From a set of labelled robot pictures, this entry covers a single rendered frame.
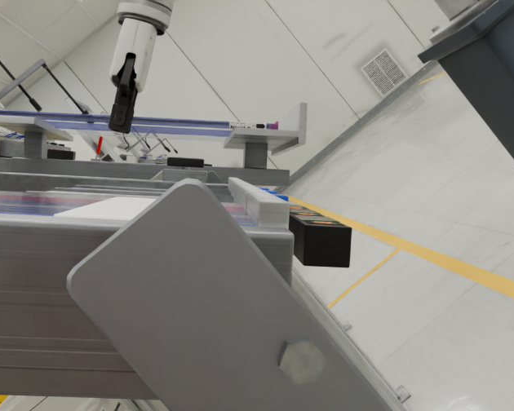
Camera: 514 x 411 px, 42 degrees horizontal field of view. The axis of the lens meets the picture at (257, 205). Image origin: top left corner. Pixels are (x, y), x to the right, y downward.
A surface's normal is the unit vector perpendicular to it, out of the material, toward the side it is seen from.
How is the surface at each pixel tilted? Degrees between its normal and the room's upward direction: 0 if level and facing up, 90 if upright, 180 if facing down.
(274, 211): 90
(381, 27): 90
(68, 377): 90
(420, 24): 90
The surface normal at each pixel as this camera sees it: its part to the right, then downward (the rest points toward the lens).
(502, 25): 0.11, 0.02
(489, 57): -0.77, 0.64
